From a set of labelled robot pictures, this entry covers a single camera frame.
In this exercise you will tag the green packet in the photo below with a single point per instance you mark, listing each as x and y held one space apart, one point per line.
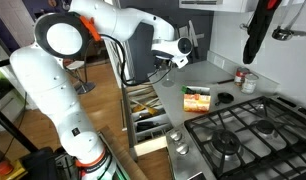
188 90

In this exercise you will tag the stainless steel gas range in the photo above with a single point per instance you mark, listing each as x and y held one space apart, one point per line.
193 163

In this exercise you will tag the gas stove top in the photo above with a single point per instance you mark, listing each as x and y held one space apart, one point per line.
199 119

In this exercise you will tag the orange cardboard box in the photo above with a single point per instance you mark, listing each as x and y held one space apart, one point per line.
196 103

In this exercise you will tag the silver range knob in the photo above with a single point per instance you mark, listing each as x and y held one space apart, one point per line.
176 135
182 148

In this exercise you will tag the white label tomato can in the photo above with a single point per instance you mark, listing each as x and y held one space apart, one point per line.
249 85

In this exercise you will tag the steel ladle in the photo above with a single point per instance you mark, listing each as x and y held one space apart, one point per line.
282 34

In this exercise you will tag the white upper cabinet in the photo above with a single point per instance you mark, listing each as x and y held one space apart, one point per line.
239 5

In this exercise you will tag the black base box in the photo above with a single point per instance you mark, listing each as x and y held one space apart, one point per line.
39 165

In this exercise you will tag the thin black utensil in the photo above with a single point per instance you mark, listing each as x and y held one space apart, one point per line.
226 81

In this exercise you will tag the broad cleaver knife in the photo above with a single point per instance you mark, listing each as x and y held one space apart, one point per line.
183 31

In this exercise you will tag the white stool chrome base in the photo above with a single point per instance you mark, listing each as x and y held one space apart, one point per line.
84 87

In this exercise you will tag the wooden platform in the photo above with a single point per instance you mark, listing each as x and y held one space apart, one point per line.
126 156

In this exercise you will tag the red label tin can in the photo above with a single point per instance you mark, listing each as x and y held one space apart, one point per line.
239 76

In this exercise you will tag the red emergency stop button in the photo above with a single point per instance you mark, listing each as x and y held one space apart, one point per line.
3 167

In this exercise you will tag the small black skillet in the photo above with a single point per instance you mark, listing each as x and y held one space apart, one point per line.
225 97

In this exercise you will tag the white cutlery tray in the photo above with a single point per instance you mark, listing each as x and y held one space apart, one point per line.
153 119

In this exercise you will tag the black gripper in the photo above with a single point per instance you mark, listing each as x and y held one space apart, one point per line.
164 56

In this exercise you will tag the black oven mitt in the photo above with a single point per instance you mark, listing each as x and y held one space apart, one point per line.
256 36

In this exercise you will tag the yellow smiley face spatula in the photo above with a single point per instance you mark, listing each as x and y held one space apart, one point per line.
139 107
152 111

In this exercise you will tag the black stand pole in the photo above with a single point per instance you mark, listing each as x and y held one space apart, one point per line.
13 128

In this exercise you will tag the wooden kitchen drawer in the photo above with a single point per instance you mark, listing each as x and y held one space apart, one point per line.
149 146

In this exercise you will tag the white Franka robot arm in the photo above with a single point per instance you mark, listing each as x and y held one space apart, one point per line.
53 83

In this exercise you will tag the white wall outlet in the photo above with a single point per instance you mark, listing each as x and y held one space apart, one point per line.
219 62

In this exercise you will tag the round gas burner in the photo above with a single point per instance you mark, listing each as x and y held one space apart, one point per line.
226 141
265 126

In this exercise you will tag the long kitchen knife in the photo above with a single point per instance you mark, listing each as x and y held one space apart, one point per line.
190 28

